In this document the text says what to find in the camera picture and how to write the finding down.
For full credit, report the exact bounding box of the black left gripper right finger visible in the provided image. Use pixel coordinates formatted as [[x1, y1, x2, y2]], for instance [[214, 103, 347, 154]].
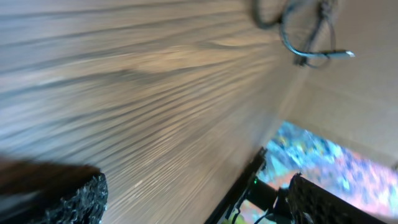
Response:
[[287, 173, 385, 224]]

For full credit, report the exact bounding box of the brown cardboard back panel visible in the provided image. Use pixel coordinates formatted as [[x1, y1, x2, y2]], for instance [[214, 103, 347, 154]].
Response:
[[288, 0, 397, 169]]

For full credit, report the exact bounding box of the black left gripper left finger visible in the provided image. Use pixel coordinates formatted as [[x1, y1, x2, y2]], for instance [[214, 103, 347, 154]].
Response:
[[1, 161, 108, 224]]

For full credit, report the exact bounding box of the thick black usb cable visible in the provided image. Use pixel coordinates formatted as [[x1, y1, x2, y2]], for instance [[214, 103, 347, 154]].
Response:
[[250, 0, 356, 60]]

